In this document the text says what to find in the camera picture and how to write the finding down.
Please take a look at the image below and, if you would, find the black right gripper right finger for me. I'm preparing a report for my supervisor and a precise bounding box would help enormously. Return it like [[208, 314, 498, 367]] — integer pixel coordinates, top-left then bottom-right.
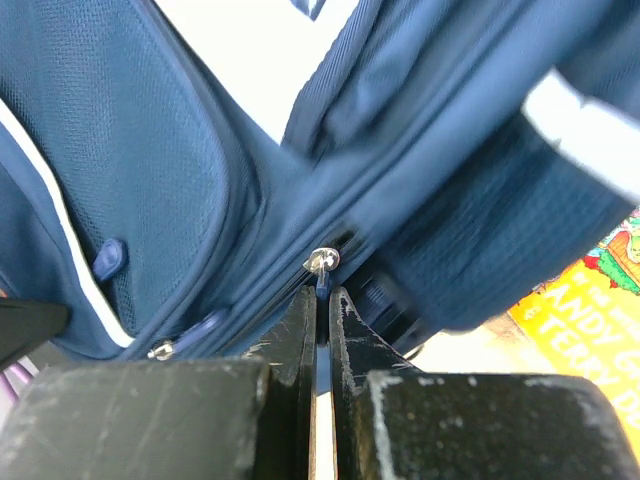
[[328, 288, 639, 479]]

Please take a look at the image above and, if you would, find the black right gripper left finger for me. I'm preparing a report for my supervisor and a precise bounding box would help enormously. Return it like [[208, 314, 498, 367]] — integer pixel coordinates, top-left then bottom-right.
[[1, 287, 316, 479]]

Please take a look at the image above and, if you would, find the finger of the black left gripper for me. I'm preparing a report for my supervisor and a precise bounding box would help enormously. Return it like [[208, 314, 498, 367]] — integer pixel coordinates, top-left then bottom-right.
[[0, 297, 69, 370]]

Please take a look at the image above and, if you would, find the navy blue student backpack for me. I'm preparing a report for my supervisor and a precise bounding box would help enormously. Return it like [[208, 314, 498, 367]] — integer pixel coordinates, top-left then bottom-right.
[[1, 1, 639, 360]]

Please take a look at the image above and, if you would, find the orange Treehouse book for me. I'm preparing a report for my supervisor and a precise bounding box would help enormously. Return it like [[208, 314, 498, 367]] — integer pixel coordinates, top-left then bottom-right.
[[509, 210, 639, 452]]

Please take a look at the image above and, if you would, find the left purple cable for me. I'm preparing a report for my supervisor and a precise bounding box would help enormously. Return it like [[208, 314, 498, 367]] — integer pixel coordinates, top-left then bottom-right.
[[0, 362, 36, 401]]

